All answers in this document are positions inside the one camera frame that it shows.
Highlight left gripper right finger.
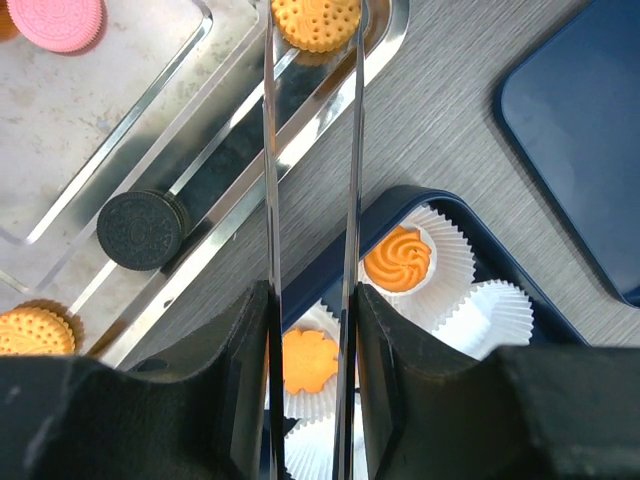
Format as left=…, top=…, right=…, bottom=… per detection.
left=357, top=286, right=639, bottom=479

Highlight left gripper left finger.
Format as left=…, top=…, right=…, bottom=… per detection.
left=1, top=281, right=268, bottom=479

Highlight orange flower cookie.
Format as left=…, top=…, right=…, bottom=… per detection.
left=282, top=329, right=339, bottom=395

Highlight metal tongs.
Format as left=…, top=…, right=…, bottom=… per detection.
left=263, top=1, right=369, bottom=479

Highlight orange swirl cookie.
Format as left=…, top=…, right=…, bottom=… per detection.
left=361, top=225, right=437, bottom=296

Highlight white paper cup back-left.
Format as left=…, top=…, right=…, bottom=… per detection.
left=283, top=302, right=340, bottom=420

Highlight white paper cup middle-right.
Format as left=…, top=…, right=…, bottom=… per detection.
left=431, top=280, right=534, bottom=360

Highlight white paper cup middle-left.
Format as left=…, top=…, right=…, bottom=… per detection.
left=285, top=412, right=369, bottom=480

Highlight white paper cup back-right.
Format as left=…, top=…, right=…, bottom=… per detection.
left=359, top=206, right=475, bottom=331

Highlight orange sandwich cookie left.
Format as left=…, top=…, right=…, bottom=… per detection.
left=1, top=299, right=84, bottom=356

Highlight orange sandwich cookie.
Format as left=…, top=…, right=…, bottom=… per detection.
left=1, top=299, right=84, bottom=356
left=271, top=0, right=362, bottom=53

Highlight black sandwich cookie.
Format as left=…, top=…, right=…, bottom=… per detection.
left=96, top=190, right=191, bottom=271

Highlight navy blue lid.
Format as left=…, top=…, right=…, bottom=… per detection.
left=494, top=1, right=639, bottom=307

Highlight steel baking tray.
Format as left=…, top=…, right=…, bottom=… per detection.
left=0, top=0, right=411, bottom=371

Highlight orange sandwich cookie right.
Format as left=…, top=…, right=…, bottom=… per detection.
left=271, top=0, right=362, bottom=53

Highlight pink sandwich cookie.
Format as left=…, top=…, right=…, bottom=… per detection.
left=6, top=0, right=104, bottom=54

